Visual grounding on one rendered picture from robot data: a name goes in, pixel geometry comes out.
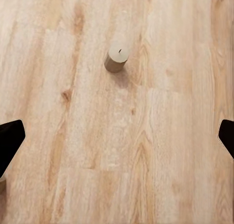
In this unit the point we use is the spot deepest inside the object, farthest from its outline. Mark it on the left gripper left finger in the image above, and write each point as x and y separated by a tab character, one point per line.
12	135

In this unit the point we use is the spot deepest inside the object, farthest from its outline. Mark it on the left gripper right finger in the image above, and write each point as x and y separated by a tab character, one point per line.
226	135

